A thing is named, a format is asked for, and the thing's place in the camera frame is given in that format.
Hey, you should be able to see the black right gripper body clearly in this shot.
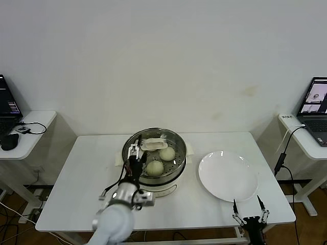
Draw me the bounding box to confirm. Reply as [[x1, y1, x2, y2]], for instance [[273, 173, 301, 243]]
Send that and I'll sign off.
[[242, 216, 267, 245]]

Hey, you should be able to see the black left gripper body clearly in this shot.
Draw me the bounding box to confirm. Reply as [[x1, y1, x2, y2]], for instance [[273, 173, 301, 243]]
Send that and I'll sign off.
[[124, 157, 144, 183]]

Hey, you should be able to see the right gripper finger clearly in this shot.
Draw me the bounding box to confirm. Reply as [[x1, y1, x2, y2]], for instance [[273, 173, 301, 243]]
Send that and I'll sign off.
[[232, 199, 246, 226], [257, 195, 270, 224]]

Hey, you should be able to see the round glass pot lid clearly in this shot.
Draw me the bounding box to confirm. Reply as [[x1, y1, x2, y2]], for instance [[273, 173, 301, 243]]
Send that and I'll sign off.
[[122, 127, 188, 181]]

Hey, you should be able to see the white steamed baozi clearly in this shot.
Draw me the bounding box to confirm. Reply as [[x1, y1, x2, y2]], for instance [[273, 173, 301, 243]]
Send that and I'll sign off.
[[146, 160, 164, 177], [159, 146, 176, 162]]

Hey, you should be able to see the perforated steel steamer basket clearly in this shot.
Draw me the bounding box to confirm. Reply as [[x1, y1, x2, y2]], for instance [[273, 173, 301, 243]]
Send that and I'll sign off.
[[122, 127, 188, 185]]

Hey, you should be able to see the white electric cooker pot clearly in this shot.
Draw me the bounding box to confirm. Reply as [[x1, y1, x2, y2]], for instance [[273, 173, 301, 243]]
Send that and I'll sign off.
[[114, 142, 195, 199]]

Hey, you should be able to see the white round plate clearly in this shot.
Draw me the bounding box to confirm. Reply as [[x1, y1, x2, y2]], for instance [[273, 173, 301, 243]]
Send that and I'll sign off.
[[198, 151, 259, 203]]

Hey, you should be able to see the white side table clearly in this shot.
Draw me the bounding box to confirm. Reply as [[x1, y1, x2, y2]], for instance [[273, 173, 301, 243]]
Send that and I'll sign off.
[[0, 110, 57, 217], [277, 113, 327, 217]]

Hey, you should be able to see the grey laptop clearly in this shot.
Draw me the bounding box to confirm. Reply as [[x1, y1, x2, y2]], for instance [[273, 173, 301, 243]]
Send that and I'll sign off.
[[297, 76, 327, 148]]

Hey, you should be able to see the small black usb hub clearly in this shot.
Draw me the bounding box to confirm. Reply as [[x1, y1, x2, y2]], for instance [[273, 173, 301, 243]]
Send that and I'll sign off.
[[15, 125, 32, 135]]

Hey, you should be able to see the white power strip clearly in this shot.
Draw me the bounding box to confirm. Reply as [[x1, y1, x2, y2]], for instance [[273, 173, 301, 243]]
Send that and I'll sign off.
[[18, 208, 41, 225]]

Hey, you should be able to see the black computer mouse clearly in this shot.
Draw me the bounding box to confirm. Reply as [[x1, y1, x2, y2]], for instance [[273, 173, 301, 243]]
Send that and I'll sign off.
[[1, 133, 20, 151]]

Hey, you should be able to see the black laptop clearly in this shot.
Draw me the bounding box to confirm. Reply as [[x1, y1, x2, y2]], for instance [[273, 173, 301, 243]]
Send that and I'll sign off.
[[0, 73, 23, 138]]

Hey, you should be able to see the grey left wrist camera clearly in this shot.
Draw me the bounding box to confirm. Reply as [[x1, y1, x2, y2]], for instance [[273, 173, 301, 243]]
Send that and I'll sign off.
[[139, 191, 156, 208]]

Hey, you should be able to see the white table frame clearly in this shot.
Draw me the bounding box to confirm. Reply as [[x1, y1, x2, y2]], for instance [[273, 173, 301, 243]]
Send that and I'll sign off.
[[127, 226, 250, 245]]

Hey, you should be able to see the black cable with adapter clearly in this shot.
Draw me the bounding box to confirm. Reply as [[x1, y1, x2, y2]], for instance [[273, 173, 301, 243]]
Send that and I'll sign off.
[[273, 126, 307, 245]]

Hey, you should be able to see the white cable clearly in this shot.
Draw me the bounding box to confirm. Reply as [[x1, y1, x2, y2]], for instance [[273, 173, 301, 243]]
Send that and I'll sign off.
[[275, 124, 306, 154]]

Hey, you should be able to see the thin black hub cable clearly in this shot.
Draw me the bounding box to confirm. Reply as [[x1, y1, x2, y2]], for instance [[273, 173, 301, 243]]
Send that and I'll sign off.
[[18, 121, 47, 135]]

